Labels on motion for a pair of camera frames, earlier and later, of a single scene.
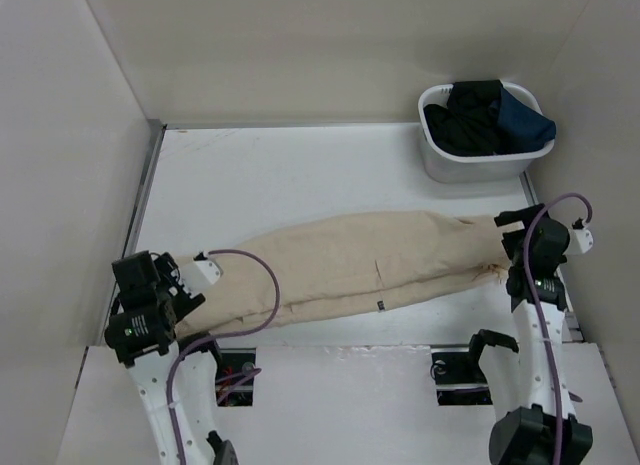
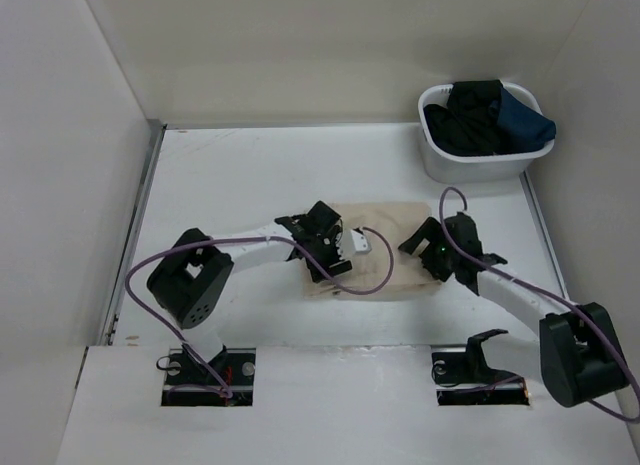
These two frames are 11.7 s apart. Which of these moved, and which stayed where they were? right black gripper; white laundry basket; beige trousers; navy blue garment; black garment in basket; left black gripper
Moved: right black gripper; beige trousers; left black gripper
Stayed: white laundry basket; navy blue garment; black garment in basket
